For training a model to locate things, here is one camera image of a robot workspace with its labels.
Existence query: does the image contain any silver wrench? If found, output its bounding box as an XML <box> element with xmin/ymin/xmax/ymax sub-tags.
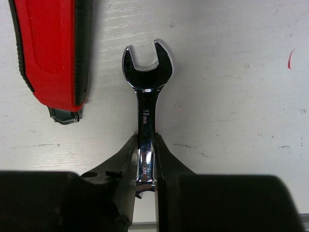
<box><xmin>122</xmin><ymin>39</ymin><xmax>173</xmax><ymax>199</ymax></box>

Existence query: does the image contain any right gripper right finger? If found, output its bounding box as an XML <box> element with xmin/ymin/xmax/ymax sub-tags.
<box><xmin>154</xmin><ymin>135</ymin><xmax>305</xmax><ymax>232</ymax></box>

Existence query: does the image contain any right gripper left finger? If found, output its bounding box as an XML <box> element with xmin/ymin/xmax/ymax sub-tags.
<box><xmin>0</xmin><ymin>136</ymin><xmax>138</xmax><ymax>232</ymax></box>

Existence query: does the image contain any red utility knife centre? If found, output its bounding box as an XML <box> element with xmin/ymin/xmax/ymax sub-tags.
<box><xmin>9</xmin><ymin>0</ymin><xmax>93</xmax><ymax>125</ymax></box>

